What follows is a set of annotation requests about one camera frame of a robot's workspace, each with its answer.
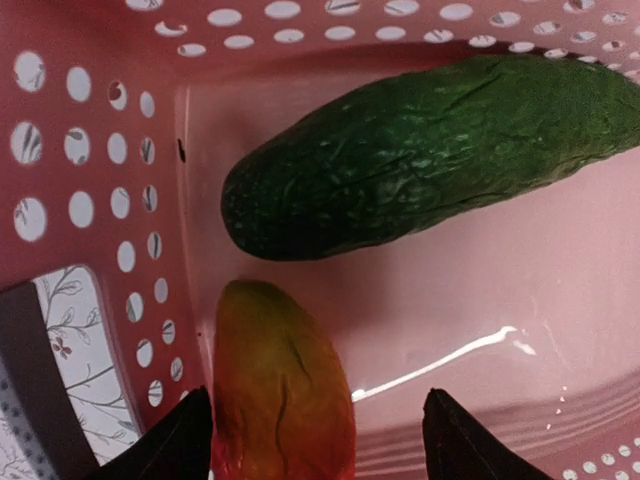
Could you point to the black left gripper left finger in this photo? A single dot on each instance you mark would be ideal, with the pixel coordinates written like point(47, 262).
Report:
point(178, 447)

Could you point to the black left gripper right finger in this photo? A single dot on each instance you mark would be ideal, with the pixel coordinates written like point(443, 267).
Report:
point(458, 447)

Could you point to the orange red pepper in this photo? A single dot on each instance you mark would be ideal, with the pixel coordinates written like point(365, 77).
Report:
point(283, 406)

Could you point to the floral tablecloth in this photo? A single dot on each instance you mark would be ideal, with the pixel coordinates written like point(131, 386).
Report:
point(63, 409)

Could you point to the green cucumber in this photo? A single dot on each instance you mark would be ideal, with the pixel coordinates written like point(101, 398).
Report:
point(400, 155)

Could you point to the pink plastic basket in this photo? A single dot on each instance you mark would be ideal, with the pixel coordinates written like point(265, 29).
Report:
point(121, 119)

